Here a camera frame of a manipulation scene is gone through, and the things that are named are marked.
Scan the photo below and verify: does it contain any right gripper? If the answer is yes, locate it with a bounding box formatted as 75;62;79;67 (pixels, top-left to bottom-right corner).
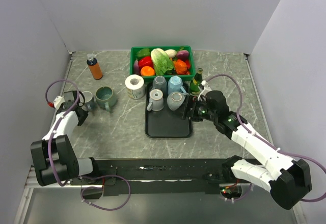
172;94;218;122

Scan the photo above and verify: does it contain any small grey mug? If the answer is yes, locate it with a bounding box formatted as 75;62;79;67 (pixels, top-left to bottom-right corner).
81;91;96;111

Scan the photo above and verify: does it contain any teal glazed mug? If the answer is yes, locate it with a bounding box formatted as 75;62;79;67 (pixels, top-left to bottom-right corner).
95;86;117;112

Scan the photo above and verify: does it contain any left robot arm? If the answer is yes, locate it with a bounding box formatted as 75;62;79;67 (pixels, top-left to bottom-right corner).
31;91;101;186

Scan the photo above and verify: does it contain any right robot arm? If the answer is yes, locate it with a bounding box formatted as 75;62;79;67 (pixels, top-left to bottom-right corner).
178;91;312;210

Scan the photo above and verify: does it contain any grey mug white rim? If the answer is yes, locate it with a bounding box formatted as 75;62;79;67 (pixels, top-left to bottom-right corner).
167;92;188;111

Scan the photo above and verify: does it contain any light blue mug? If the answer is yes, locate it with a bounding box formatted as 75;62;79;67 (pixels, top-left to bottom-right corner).
168;76;187;95

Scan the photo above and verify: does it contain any pale grey mug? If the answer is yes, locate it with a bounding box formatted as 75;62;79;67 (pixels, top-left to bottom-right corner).
146;89;164;111

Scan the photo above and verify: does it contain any grey-blue mug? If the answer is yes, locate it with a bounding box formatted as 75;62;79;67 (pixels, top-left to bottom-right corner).
152;76;167;94

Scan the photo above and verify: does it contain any green glass bottle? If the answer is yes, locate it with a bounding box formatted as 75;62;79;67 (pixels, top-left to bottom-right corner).
189;68;203;96

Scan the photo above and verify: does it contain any black tray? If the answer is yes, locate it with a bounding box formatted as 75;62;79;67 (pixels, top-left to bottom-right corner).
145;83;193;138

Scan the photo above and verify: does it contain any orange spray bottle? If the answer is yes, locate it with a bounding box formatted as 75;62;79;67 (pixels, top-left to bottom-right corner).
87;53;103;80

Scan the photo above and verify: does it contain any orange bumpy pumpkin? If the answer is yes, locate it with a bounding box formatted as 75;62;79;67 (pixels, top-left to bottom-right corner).
174;60;188;75

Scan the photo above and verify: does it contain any red chili pepper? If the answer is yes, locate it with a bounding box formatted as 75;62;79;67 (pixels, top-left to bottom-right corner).
185;60;191;75

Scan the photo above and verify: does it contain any napa cabbage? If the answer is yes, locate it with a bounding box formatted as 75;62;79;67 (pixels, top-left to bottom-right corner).
150;48;174;76

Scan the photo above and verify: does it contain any purple onion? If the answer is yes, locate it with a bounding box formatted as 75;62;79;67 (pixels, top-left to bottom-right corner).
176;50;189;61

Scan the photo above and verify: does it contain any orange tomato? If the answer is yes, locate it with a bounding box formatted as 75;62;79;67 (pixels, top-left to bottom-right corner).
141;66;155;77

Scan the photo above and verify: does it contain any white potato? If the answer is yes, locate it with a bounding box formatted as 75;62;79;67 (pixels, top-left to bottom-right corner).
165;49;177;58

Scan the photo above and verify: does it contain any red bell pepper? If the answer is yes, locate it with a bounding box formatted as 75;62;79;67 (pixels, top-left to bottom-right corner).
138;56;153;70

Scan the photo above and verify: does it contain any purple eggplant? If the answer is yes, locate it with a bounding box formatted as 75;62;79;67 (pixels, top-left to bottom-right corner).
133;60;141;76

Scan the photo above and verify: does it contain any green bell pepper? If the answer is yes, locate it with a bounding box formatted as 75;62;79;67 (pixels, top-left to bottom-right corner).
136;48;150;61

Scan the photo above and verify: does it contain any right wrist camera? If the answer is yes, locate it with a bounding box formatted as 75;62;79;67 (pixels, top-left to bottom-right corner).
197;80;211;101

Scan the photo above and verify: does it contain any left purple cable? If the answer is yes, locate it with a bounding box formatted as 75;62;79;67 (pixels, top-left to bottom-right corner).
44;79;83;187

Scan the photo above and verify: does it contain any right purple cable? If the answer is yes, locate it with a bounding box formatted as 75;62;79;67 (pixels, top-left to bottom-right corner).
207;74;326;203

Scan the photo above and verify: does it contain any aluminium rail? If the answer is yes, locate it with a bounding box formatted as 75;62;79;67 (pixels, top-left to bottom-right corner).
25;166;62;188

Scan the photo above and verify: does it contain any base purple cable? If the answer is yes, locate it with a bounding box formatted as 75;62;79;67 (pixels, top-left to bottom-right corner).
80;175;132;211

